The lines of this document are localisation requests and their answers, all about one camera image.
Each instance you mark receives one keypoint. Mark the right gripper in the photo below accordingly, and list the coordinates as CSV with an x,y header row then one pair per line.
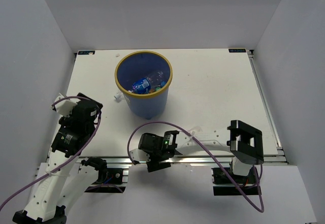
x,y
155,165

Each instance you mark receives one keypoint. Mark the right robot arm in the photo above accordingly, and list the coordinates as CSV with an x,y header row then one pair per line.
x,y
243,141

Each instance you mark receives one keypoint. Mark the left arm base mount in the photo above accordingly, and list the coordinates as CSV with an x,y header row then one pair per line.
x,y
96,177

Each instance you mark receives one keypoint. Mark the large clear labelled bottle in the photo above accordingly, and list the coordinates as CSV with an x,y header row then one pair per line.
x,y
194,130

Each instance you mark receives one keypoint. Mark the clear bottle white cap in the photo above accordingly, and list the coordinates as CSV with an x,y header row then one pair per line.
x,y
118,97

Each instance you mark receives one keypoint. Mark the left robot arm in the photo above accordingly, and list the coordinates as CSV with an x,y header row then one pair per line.
x,y
65,150

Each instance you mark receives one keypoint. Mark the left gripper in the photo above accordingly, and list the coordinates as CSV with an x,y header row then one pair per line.
x,y
67,120

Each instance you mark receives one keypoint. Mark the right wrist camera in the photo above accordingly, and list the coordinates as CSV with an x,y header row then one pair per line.
x,y
138,156

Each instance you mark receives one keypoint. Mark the blue plastic bin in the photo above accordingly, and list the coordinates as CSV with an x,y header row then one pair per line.
x,y
136,66

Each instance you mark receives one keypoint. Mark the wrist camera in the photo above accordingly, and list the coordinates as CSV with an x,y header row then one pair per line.
x,y
64,108
138,156

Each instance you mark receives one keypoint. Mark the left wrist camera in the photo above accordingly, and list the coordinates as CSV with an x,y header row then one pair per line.
x,y
64,108

